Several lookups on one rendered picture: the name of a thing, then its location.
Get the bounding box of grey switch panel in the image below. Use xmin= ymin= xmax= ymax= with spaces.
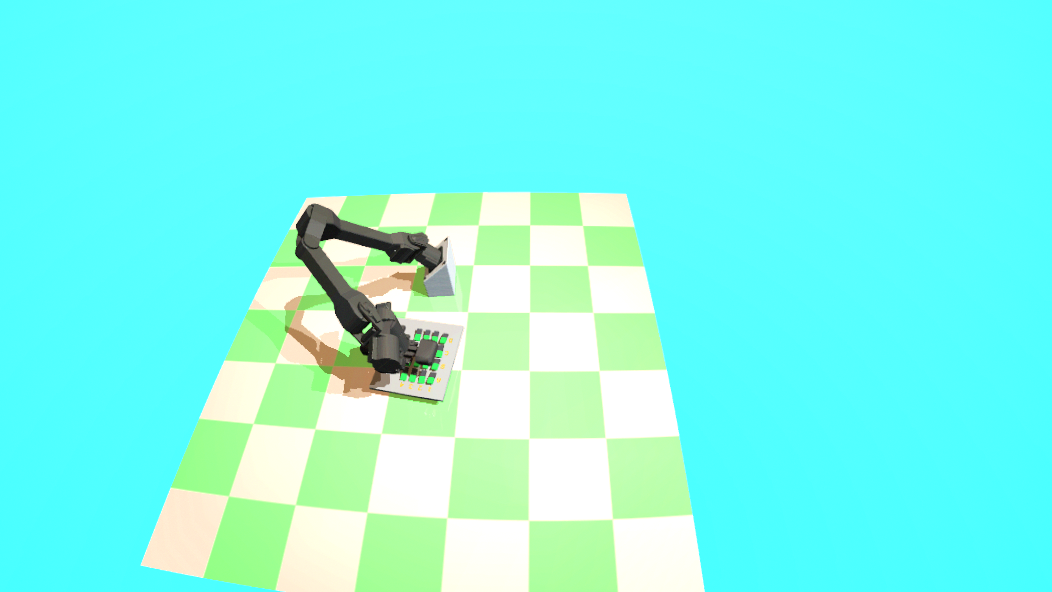
xmin=369 ymin=317 xmax=464 ymax=402

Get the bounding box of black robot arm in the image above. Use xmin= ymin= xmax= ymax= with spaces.
xmin=295 ymin=203 xmax=443 ymax=374

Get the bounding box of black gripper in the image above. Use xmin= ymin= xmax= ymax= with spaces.
xmin=360 ymin=325 xmax=438 ymax=367

